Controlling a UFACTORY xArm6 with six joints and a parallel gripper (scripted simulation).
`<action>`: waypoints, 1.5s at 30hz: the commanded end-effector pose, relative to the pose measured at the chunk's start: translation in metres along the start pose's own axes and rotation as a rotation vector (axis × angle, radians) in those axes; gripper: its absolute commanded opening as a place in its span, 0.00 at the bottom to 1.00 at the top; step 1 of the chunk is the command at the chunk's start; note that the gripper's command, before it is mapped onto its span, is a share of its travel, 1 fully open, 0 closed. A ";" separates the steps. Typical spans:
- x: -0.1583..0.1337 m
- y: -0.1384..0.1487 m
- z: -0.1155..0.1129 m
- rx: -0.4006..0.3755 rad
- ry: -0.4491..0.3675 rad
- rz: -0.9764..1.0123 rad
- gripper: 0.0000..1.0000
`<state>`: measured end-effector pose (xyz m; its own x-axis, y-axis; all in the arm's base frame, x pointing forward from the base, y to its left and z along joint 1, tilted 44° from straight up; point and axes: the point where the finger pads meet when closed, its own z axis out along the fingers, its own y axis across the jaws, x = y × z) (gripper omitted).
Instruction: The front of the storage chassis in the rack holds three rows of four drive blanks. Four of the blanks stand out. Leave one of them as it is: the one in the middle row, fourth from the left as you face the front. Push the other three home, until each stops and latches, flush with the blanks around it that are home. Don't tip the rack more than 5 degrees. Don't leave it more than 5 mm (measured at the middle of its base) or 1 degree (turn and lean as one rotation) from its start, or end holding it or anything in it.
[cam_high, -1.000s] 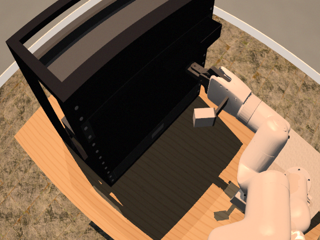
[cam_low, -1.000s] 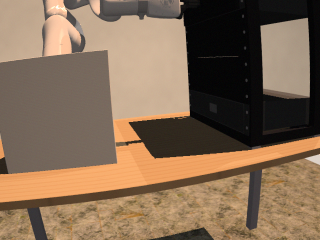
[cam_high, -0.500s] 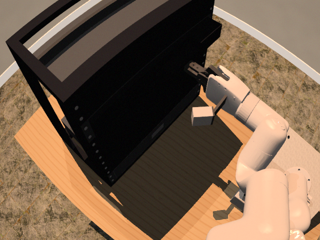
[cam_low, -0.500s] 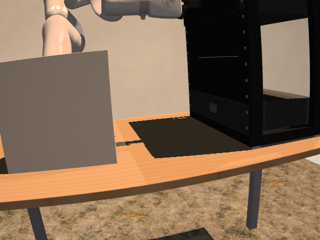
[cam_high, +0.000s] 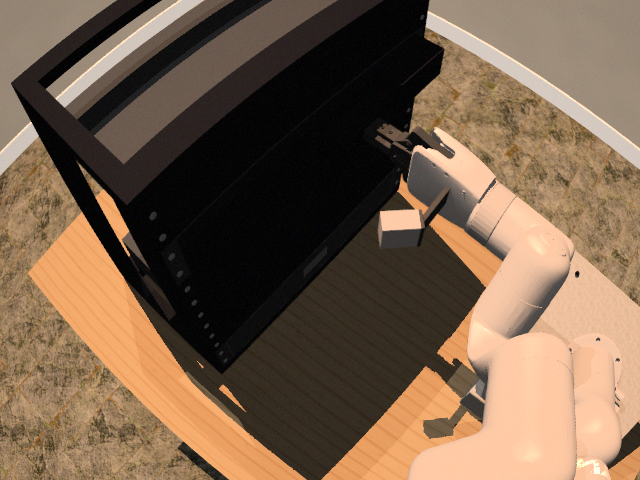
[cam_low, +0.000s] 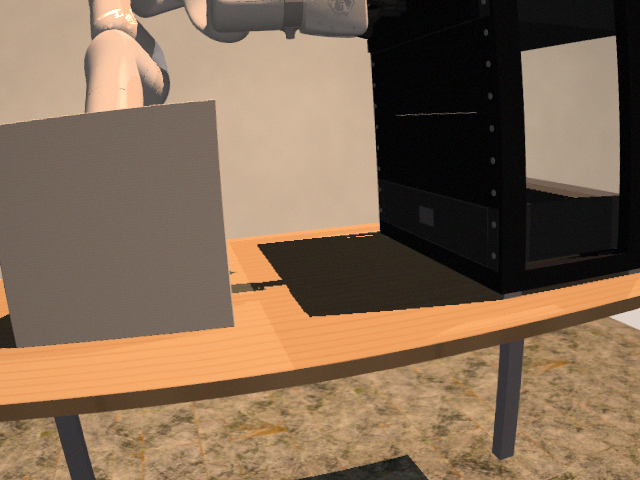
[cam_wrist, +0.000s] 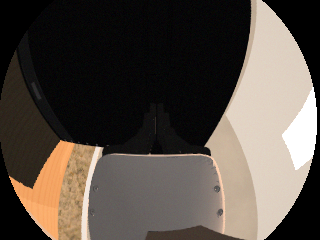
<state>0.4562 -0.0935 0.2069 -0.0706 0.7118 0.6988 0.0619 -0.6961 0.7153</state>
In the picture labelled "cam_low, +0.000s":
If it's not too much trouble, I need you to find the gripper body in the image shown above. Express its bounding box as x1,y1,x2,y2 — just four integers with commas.
298,0,368,38

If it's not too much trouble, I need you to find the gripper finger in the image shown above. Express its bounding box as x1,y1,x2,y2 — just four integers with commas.
356,6,407,39
367,0,406,7

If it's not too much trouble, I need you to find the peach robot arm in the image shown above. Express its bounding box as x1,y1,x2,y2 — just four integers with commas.
84,0,303,113

